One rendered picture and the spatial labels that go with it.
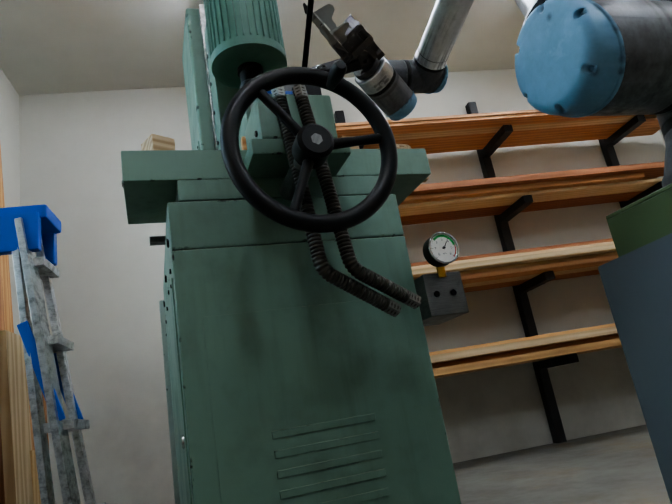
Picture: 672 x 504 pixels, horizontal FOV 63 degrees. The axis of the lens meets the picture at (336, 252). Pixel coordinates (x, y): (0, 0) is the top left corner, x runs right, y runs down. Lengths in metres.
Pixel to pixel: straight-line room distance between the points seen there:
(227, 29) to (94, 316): 2.50
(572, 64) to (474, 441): 3.08
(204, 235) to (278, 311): 0.18
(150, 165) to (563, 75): 0.68
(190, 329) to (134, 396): 2.53
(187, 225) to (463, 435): 2.88
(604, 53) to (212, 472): 0.79
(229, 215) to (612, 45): 0.64
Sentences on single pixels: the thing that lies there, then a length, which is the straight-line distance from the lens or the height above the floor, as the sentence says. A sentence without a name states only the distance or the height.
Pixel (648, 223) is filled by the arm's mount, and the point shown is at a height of 0.58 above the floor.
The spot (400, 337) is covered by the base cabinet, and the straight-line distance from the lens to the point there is 1.03.
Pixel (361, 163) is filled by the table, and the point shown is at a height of 0.87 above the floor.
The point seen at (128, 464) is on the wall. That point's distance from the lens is 3.46.
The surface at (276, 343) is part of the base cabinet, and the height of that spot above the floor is 0.53.
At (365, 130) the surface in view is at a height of 2.00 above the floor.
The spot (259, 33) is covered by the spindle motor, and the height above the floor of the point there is 1.23.
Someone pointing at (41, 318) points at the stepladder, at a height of 0.80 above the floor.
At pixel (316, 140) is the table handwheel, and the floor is 0.81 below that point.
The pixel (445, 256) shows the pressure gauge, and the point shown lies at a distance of 1.04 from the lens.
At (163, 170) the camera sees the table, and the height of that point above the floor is 0.86.
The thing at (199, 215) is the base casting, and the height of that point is 0.77.
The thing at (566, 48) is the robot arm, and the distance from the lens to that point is 0.79.
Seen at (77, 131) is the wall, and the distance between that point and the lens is 4.04.
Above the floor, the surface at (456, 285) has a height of 0.59.
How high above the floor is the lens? 0.40
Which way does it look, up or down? 16 degrees up
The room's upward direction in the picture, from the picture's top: 10 degrees counter-clockwise
